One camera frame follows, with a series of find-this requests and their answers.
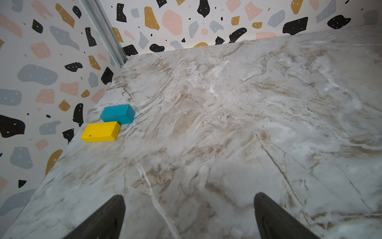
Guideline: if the teal block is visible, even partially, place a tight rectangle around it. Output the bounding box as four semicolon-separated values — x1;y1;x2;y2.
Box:
100;104;135;125

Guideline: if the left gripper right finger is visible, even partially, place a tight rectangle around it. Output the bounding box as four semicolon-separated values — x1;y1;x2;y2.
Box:
254;192;319;239

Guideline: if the yellow block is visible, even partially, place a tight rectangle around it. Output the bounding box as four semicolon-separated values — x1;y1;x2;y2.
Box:
81;121;121;143

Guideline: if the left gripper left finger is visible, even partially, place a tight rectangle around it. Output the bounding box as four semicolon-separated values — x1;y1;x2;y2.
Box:
65;195;126;239

